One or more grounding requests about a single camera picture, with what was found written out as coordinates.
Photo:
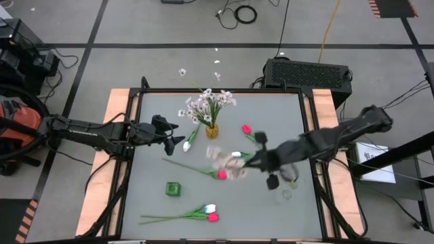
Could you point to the orange and black machine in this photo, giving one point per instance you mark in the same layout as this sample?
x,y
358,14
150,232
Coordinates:
x,y
23,118

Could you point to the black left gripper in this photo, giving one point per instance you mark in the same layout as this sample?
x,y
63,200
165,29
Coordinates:
x,y
144,133

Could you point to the white speckled flower bunch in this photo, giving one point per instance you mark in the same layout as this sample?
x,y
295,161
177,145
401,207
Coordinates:
x,y
230,164
207,108

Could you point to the black computer tower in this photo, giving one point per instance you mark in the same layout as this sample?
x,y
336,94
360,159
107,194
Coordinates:
x,y
305,74

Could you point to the black equipment stack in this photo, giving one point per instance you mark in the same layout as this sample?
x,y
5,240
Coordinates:
x,y
20,51

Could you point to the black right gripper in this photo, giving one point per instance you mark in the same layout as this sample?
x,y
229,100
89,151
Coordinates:
x,y
281,157

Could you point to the green textured glass vase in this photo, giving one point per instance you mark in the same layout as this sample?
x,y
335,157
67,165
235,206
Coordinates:
x,y
173,189

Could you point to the black hazard striped mat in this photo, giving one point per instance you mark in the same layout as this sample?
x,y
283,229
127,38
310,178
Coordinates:
x,y
393,8
13,220

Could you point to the clear ribbed glass vase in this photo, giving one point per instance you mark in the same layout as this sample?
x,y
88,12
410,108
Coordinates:
x,y
286,194

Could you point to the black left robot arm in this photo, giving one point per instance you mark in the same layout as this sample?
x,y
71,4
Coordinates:
x,y
84,132

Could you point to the black metal table frame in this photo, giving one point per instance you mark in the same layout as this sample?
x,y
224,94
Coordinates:
x,y
271,91

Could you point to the white printed paper sheet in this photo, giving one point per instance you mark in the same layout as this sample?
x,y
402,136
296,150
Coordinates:
x,y
376,162

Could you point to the amber glass bottle vase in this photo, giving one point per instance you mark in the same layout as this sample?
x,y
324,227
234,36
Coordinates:
x,y
212,133

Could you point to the black metal stand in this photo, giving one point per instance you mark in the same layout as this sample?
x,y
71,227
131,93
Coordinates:
x,y
407,145

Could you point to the red artificial tulip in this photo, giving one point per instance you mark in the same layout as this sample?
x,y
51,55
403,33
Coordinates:
x,y
213,217
222,175
246,129

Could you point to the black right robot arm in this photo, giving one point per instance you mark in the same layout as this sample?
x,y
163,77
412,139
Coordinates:
x,y
356,130

